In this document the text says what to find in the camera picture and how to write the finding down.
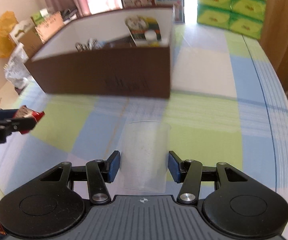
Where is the red snack packet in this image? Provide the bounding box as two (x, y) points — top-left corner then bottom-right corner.
(12, 105), (45, 134)

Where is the clear plastic cup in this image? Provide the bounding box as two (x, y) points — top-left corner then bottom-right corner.
(120, 121), (171, 193)

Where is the white toothbrush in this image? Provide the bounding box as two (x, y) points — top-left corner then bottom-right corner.
(87, 38), (103, 50)

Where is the small white jar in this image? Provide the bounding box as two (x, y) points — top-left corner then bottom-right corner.
(145, 30), (159, 44)

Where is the leopard print hair claw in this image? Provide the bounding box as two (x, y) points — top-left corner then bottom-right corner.
(75, 42), (88, 51)

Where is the black electronics box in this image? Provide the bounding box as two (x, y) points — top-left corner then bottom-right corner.
(103, 35), (136, 49)

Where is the yellow snack packet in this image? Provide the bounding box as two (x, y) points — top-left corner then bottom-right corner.
(147, 39), (169, 47)

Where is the clear plastic bag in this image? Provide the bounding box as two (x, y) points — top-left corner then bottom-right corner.
(4, 43), (32, 87)

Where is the orange plastic bag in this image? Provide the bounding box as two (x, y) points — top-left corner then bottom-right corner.
(0, 11), (18, 58)

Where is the checked pastel tablecloth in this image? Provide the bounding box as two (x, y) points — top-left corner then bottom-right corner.
(0, 21), (288, 238)

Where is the brown cardboard carry box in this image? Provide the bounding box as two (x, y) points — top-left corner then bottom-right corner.
(9, 18), (43, 58)

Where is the pink cardboard carton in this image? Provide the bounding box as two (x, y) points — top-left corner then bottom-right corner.
(36, 11), (64, 43)

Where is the brown cardboard storage box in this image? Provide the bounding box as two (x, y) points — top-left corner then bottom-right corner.
(26, 6), (174, 99)

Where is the green tissue pack bundle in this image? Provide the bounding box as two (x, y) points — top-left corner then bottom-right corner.
(197, 0), (267, 40)

